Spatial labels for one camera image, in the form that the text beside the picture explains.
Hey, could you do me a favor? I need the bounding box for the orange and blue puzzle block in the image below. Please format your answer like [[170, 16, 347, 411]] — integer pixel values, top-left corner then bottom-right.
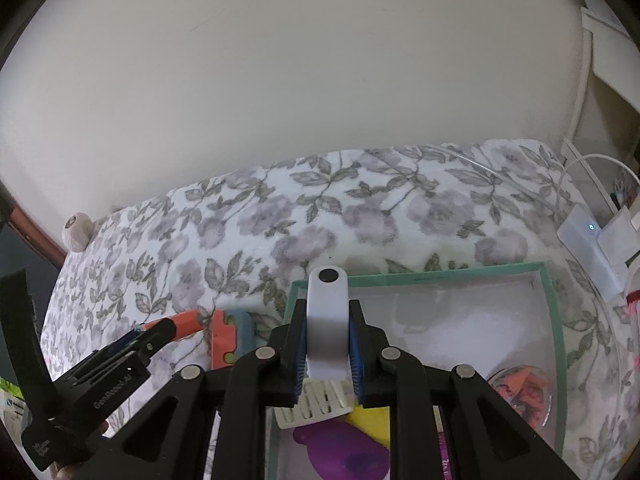
[[210, 308, 257, 370]]

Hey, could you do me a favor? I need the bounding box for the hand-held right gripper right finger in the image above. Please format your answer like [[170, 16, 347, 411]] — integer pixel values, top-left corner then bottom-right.
[[347, 300, 581, 480]]

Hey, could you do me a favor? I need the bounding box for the white wooden frame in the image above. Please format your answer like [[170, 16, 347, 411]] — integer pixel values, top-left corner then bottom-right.
[[565, 7, 640, 201]]

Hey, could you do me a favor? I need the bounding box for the magenta bar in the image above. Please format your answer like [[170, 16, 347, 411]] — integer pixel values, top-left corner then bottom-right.
[[437, 405, 451, 480]]

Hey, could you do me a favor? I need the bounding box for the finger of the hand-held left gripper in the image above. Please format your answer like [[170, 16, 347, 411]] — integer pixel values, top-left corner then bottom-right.
[[131, 319, 176, 361], [102, 329, 151, 361]]

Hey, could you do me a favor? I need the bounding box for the purple and yellow toy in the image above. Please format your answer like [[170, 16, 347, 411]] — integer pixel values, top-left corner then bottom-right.
[[292, 402, 392, 480]]

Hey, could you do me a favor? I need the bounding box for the white plug charger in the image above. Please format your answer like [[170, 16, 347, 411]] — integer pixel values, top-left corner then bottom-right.
[[599, 210, 640, 268]]

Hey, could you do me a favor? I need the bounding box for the white power strip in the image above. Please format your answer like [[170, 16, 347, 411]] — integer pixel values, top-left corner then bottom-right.
[[556, 204, 628, 301]]

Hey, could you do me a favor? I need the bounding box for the white yarn ball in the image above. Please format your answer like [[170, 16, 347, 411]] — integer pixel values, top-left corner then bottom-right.
[[61, 213, 94, 252]]

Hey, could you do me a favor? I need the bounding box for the green packet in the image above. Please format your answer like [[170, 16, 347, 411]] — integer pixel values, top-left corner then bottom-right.
[[0, 377, 31, 433]]

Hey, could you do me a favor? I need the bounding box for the cream hair claw clip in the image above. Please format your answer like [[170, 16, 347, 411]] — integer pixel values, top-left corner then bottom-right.
[[274, 379, 358, 430]]

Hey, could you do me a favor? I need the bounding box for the white cable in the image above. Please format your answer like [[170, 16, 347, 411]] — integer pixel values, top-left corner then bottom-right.
[[550, 154, 640, 216]]

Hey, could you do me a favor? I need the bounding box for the round tin with clear lid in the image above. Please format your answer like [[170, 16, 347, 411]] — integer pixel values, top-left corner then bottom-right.
[[487, 366, 553, 428]]

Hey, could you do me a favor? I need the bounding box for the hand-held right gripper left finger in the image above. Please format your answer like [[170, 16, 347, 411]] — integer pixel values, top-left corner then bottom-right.
[[87, 299, 308, 480]]

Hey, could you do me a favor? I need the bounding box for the teal shallow cardboard box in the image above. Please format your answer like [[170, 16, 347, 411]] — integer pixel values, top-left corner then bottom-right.
[[265, 261, 568, 480]]

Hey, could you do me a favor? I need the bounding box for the white oblong device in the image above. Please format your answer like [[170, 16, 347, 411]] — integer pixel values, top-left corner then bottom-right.
[[306, 266, 351, 381]]

